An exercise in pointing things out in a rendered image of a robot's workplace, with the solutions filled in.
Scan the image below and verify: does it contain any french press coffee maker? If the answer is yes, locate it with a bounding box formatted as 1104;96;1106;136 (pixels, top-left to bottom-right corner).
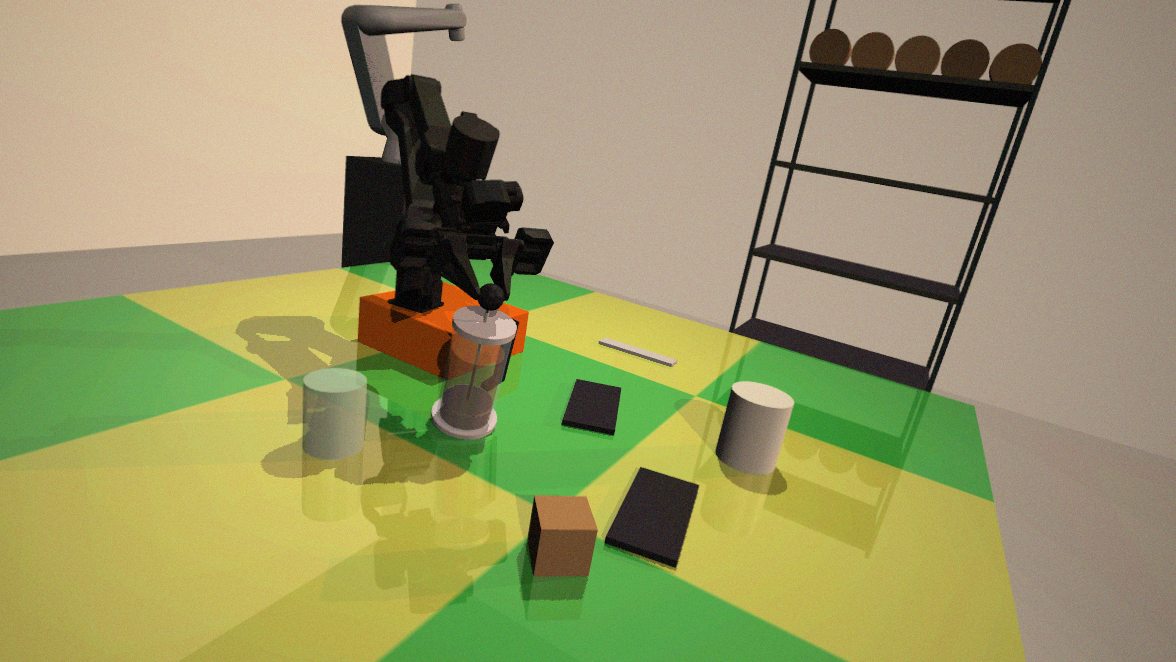
430;283;519;440

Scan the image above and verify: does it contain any beige flat bar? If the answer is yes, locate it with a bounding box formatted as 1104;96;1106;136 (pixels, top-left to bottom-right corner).
599;337;677;367

